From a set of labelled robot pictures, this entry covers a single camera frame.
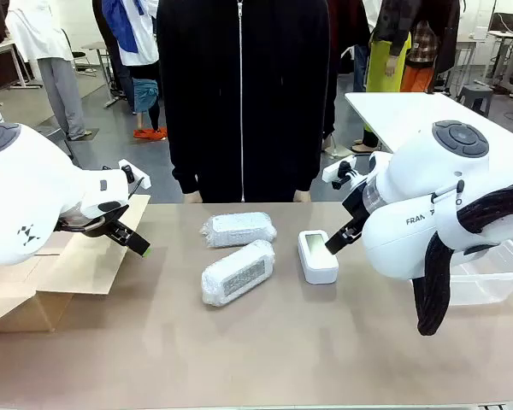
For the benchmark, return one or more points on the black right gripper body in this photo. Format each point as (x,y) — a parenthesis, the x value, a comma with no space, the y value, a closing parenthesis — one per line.
(359,209)

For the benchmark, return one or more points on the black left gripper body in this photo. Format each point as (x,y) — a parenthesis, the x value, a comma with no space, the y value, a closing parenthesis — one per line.
(98,222)

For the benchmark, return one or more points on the white unwrapped digital clock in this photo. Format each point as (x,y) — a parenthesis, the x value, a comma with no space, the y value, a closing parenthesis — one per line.
(318,260)

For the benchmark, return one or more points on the bubble-wrapped clock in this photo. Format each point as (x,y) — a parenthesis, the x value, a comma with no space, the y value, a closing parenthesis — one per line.
(239,229)
(238,273)

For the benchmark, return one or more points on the person's right forearm black sleeve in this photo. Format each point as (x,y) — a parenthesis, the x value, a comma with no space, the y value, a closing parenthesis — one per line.
(186,171)

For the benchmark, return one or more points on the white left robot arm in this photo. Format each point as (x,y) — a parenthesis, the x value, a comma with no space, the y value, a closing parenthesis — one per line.
(34,188)

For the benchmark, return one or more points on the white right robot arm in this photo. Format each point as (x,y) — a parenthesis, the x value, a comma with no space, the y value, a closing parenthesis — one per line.
(427,188)

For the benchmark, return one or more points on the person's left forearm black sleeve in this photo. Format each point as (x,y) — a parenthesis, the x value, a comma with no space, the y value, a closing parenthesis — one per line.
(312,166)

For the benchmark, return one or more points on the bubble-wrapped clock, face hidden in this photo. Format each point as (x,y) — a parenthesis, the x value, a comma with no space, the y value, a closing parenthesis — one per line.
(239,229)

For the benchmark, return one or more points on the person's left hand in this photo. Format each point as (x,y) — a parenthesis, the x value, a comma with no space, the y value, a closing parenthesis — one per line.
(302,196)

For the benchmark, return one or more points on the person's right hand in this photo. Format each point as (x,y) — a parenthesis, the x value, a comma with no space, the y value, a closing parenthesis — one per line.
(193,197)

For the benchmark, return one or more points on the open cardboard box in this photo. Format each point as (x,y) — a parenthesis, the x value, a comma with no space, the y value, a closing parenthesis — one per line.
(60,273)

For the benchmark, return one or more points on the grey plastic stool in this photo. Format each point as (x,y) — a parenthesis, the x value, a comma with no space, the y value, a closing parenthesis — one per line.
(474,96)
(55,136)

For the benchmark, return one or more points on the orange shoes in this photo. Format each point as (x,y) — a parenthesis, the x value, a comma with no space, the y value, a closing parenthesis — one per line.
(149,133)

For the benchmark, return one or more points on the clear plastic bin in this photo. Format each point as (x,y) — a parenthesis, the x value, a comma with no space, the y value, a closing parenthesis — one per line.
(491,277)

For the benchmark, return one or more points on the person in orange trousers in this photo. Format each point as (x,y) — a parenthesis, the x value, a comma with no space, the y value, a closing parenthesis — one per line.
(419,64)

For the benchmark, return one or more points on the small round-top background table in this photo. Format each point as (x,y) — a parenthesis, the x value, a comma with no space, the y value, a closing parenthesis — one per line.
(100,64)

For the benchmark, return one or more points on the person with yellow apron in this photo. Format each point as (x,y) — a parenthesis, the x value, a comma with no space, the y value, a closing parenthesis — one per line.
(385,51)

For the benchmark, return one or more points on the person in black hoodie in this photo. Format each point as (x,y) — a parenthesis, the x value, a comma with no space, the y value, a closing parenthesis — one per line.
(239,98)

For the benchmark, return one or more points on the person in dark red clothes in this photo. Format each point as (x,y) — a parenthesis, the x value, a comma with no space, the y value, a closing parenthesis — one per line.
(346,42)

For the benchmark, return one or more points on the black background chair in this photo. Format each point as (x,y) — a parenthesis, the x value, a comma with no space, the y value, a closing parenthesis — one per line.
(79,55)

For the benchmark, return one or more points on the person in blue white clothes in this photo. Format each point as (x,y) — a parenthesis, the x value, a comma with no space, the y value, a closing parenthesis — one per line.
(132,38)

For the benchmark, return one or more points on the white background workstation desk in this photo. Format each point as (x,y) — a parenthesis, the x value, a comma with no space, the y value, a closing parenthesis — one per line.
(504,47)

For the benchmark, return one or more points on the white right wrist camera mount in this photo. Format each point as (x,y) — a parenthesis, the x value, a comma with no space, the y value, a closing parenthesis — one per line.
(346,171)

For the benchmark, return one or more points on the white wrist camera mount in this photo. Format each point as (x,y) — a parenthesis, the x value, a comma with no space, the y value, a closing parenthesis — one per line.
(137,175)
(346,171)

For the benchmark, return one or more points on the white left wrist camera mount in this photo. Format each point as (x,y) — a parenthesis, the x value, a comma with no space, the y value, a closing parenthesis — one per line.
(137,175)

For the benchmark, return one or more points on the background desk with grey frame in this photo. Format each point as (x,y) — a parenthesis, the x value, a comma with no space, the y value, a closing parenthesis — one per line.
(8,64)

